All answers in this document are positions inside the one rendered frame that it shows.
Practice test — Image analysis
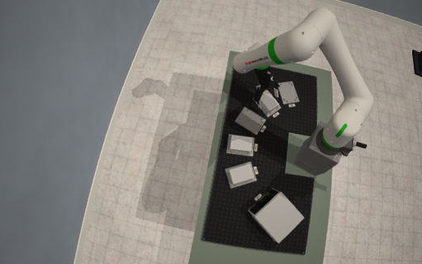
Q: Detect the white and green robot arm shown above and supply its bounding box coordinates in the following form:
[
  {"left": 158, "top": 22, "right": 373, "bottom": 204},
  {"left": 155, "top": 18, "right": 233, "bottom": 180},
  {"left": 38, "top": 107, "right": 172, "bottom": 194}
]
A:
[{"left": 233, "top": 8, "right": 374, "bottom": 157}]

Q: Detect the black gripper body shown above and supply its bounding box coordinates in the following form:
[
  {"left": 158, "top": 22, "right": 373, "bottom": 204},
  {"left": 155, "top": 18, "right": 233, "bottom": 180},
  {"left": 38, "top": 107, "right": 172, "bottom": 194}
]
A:
[{"left": 258, "top": 75, "right": 271, "bottom": 88}]

